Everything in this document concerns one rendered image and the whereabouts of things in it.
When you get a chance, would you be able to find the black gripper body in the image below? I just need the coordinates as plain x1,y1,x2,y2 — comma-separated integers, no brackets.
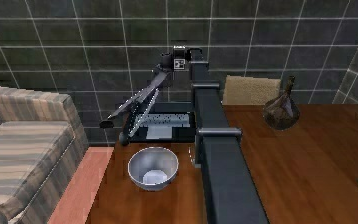
151,52,174,84

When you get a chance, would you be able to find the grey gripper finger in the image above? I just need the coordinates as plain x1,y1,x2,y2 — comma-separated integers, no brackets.
99,71,168,130
118,89,161,147

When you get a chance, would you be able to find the grey beige striped sofa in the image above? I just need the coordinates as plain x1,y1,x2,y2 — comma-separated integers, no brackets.
0,84,90,224

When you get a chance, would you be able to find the silver metal bowl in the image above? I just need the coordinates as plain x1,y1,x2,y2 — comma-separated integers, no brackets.
127,146,180,192

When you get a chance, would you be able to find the dark brown round vase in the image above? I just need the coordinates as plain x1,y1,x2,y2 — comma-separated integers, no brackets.
262,75,301,131

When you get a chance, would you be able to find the brown wooden table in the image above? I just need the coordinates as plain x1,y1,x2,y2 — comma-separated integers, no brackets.
85,103,358,224

